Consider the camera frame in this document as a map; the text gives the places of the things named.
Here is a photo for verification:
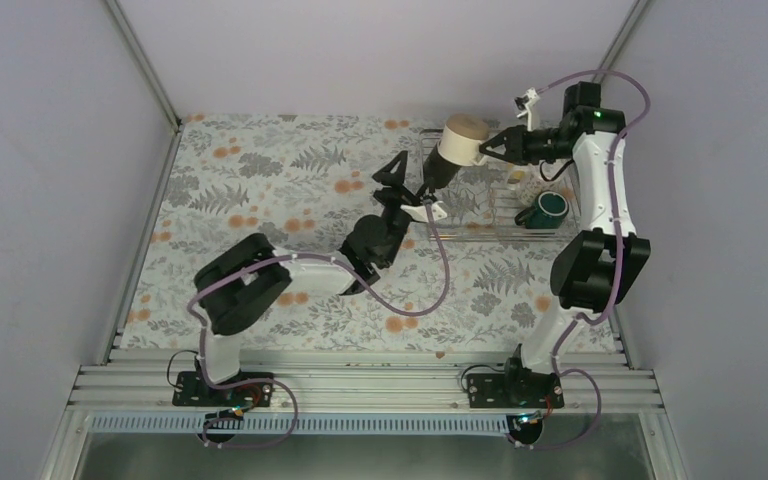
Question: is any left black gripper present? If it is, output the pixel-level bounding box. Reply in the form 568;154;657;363
373;152;435;268

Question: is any black matte mug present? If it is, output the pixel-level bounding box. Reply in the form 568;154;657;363
422;146;461;191

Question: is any beige white ceramic mug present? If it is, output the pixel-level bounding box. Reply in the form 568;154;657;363
437;113;490;167

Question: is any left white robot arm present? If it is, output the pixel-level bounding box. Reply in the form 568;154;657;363
187;151;446;405

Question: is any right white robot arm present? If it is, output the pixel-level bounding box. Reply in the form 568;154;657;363
479;82;651;372

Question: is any yellow white cup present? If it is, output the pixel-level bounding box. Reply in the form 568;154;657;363
505;169;530;190

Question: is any dark green mug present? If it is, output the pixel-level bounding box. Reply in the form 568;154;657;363
514;191;570;230

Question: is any floral patterned table mat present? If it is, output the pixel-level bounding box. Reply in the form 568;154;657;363
121;115;563;352

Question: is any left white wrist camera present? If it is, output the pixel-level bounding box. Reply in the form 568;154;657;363
400;201;449;223

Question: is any metal wire dish rack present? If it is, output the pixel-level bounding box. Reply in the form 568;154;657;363
435;158;579;243

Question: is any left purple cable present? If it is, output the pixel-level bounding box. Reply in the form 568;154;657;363
186;202;453;392

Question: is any aluminium mounting rail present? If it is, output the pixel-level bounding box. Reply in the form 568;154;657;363
67;349;664;414

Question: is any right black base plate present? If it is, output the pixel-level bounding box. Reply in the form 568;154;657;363
466;372;565;410

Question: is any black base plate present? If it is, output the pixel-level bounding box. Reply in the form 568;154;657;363
466;372;565;410
171;371;274;409

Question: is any slotted grey cable duct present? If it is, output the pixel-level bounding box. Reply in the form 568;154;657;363
88;412;509;436

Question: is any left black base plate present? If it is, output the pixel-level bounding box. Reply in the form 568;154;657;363
171;371;274;409

